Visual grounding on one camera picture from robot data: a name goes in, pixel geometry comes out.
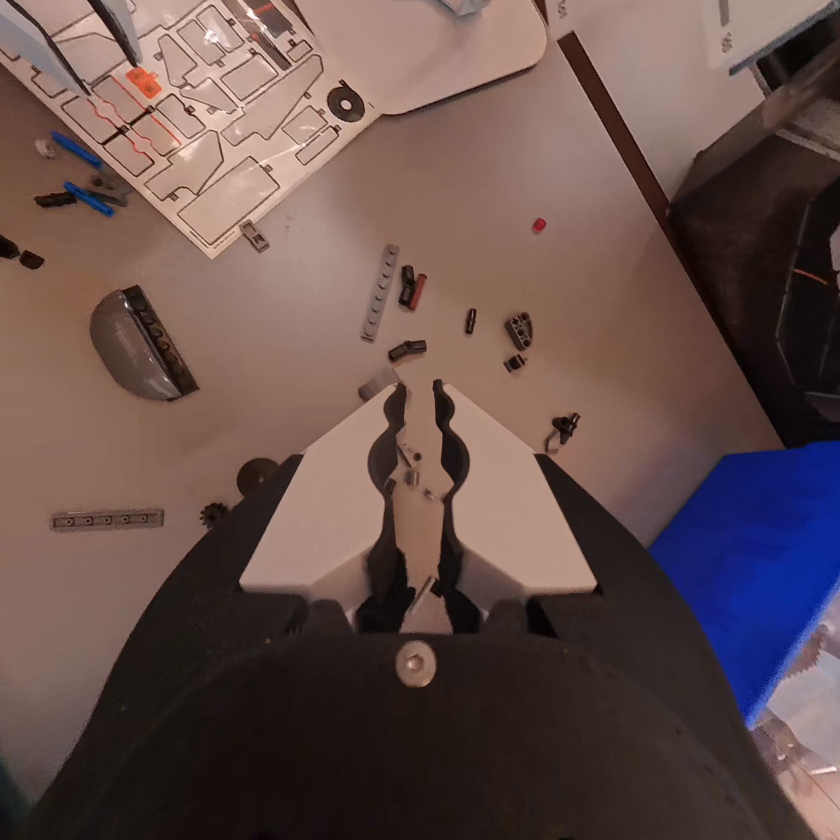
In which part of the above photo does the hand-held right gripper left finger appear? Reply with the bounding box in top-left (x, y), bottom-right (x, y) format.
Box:
top-left (238, 384), bottom-right (414, 634)

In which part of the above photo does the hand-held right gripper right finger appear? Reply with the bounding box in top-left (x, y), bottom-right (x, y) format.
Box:
top-left (432, 378), bottom-right (598, 634)

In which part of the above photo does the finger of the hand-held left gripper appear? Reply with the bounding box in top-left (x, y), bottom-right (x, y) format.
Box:
top-left (0, 0), bottom-right (91, 97)
top-left (87, 0), bottom-right (143, 68)

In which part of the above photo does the lego sticker sheet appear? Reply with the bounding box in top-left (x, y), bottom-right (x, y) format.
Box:
top-left (0, 0), bottom-right (382, 260)

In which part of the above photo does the black plate lego assembly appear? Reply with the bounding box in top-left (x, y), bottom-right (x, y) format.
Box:
top-left (90, 285), bottom-right (200, 403)

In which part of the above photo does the lego instruction booklet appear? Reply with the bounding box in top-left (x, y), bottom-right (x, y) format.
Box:
top-left (548, 0), bottom-right (821, 73)

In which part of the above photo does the black lego dish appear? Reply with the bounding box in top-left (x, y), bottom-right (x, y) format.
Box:
top-left (236, 457), bottom-right (283, 496)

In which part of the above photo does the blue lego pin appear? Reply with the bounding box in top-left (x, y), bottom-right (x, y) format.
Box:
top-left (63, 182), bottom-right (114, 217)
top-left (51, 131), bottom-right (102, 166)

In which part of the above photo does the grey curved lego slope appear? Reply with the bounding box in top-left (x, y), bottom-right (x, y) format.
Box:
top-left (357, 367), bottom-right (403, 403)

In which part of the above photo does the grey grooved lego plate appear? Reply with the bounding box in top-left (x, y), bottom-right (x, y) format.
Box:
top-left (49, 508), bottom-right (165, 532)

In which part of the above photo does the long light grey lego plate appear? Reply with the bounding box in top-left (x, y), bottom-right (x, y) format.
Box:
top-left (360, 244), bottom-right (401, 343)

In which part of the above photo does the black lego box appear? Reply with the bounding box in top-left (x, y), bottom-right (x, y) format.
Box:
top-left (669, 39), bottom-right (840, 448)

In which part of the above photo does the black connector with grey band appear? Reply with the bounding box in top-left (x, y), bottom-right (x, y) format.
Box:
top-left (543, 412), bottom-right (581, 455)

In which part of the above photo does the blue mat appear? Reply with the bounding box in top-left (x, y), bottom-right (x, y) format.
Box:
top-left (648, 441), bottom-right (840, 731)

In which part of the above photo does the black connector with brown axle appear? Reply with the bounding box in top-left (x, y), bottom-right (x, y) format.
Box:
top-left (398, 264), bottom-right (429, 311)

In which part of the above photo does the white book stand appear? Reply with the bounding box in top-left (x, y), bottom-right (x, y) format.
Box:
top-left (289, 0), bottom-right (549, 117)

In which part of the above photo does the clear plastic bag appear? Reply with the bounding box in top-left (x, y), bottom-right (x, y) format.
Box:
top-left (755, 623), bottom-right (840, 840)

